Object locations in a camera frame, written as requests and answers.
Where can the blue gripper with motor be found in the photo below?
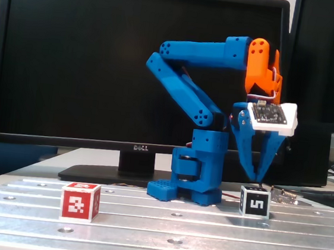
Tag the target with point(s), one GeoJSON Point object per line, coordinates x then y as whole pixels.
{"type": "Point", "coordinates": [243, 125]}

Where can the black cube with marker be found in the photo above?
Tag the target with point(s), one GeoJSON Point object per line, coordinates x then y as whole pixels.
{"type": "Point", "coordinates": [255, 204]}

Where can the blue and orange robot arm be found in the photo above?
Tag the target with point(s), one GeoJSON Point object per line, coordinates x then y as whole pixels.
{"type": "Point", "coordinates": [192, 51]}

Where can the red cube with marker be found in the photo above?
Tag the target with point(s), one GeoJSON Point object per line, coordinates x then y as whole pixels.
{"type": "Point", "coordinates": [75, 205]}

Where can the black computer case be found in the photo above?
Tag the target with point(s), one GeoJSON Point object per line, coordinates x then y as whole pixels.
{"type": "Point", "coordinates": [307, 157]}

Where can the small bare circuit board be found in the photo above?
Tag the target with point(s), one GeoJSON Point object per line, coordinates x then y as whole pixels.
{"type": "Point", "coordinates": [281, 198]}

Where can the plain black monitor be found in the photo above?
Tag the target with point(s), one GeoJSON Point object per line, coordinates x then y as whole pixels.
{"type": "Point", "coordinates": [326, 58]}

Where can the black Dell monitor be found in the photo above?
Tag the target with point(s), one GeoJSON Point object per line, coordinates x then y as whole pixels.
{"type": "Point", "coordinates": [72, 61]}

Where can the white mount with camera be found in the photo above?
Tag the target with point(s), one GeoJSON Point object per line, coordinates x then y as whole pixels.
{"type": "Point", "coordinates": [289, 114]}

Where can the aluminium slotted base plate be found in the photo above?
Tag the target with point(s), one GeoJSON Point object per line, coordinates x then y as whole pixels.
{"type": "Point", "coordinates": [154, 249]}

